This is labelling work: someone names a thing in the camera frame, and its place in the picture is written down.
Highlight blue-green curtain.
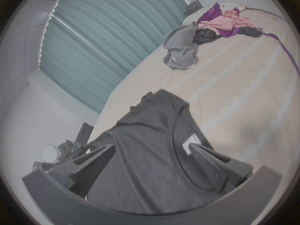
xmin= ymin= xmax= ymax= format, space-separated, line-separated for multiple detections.
xmin=50 ymin=0 xmax=189 ymax=76
xmin=38 ymin=16 xmax=128 ymax=115

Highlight white printed pillow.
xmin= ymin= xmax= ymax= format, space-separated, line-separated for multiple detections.
xmin=182 ymin=2 xmax=246 ymax=26

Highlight black T-shirt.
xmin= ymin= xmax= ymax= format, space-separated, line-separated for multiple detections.
xmin=87 ymin=89 xmax=226 ymax=214

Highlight grey garment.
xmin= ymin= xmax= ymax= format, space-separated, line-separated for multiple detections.
xmin=162 ymin=21 xmax=200 ymax=70

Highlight bed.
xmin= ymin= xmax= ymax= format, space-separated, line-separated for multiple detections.
xmin=85 ymin=0 xmax=300 ymax=200

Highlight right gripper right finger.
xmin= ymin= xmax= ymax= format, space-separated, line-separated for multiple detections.
xmin=189 ymin=142 xmax=254 ymax=194

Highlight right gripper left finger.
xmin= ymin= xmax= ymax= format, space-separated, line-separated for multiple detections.
xmin=48 ymin=144 xmax=116 ymax=196

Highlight pile of clothes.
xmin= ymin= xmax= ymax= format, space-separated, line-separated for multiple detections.
xmin=193 ymin=2 xmax=300 ymax=79

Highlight grey bedside table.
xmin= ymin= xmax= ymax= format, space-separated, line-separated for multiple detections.
xmin=185 ymin=1 xmax=203 ymax=16

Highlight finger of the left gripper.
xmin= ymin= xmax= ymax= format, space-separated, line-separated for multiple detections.
xmin=74 ymin=123 xmax=88 ymax=147
xmin=81 ymin=125 xmax=94 ymax=148

